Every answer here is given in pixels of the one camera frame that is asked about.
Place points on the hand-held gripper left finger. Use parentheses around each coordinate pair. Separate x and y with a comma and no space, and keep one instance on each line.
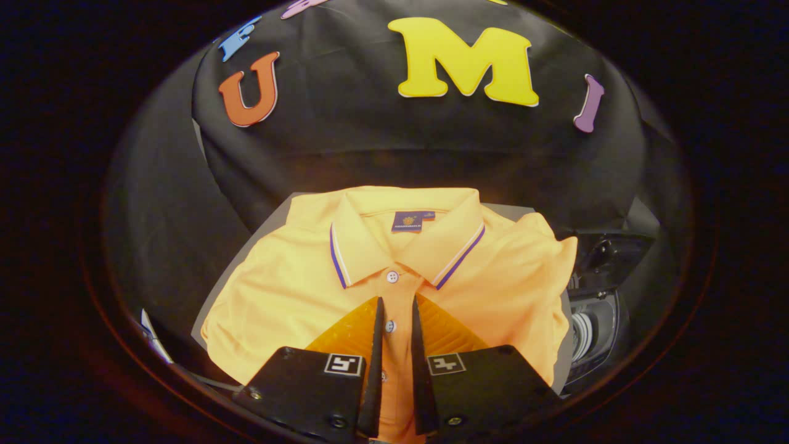
(375,370)

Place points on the beige cabinet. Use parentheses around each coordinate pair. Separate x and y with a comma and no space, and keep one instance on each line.
(228,277)

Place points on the yellow polo shirt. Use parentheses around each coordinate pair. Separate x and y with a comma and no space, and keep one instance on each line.
(290,290)

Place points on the grey washing machine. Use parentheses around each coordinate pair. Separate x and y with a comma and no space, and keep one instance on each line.
(607,320)

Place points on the white and blue object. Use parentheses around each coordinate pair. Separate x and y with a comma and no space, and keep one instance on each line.
(154,336)

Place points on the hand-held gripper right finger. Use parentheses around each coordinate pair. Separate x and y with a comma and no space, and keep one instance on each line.
(421,370)

